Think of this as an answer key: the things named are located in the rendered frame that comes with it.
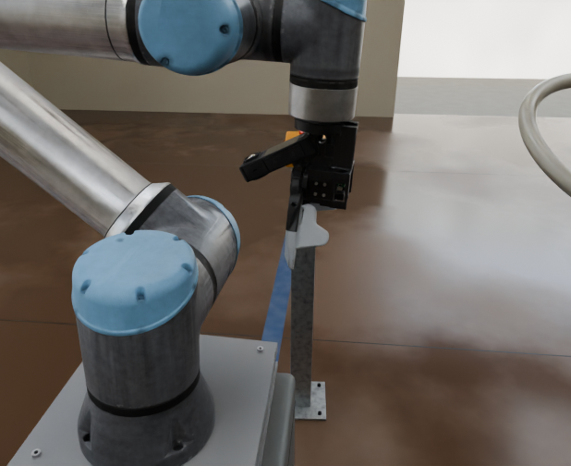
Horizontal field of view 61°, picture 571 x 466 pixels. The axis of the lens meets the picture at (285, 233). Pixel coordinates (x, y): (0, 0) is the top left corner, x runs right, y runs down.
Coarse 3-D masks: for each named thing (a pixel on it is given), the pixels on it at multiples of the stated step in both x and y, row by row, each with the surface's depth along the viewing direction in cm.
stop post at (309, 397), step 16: (304, 256) 162; (304, 272) 165; (304, 288) 168; (304, 304) 171; (304, 320) 174; (304, 336) 177; (304, 352) 181; (304, 368) 184; (304, 384) 187; (320, 384) 202; (304, 400) 191; (320, 400) 195; (304, 416) 188; (320, 416) 188
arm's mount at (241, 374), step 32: (224, 352) 86; (256, 352) 86; (224, 384) 79; (256, 384) 79; (64, 416) 71; (224, 416) 73; (256, 416) 73; (32, 448) 66; (64, 448) 66; (224, 448) 68; (256, 448) 68
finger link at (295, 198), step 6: (294, 180) 67; (294, 186) 67; (294, 192) 67; (300, 192) 67; (294, 198) 66; (300, 198) 67; (288, 204) 66; (294, 204) 67; (300, 204) 67; (288, 210) 67; (294, 210) 66; (288, 216) 67; (294, 216) 67; (288, 222) 67; (294, 222) 67; (288, 228) 67; (294, 228) 67
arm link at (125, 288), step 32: (96, 256) 60; (128, 256) 60; (160, 256) 60; (192, 256) 61; (96, 288) 55; (128, 288) 55; (160, 288) 56; (192, 288) 60; (96, 320) 55; (128, 320) 55; (160, 320) 56; (192, 320) 61; (96, 352) 58; (128, 352) 57; (160, 352) 58; (192, 352) 63; (96, 384) 60; (128, 384) 59; (160, 384) 60
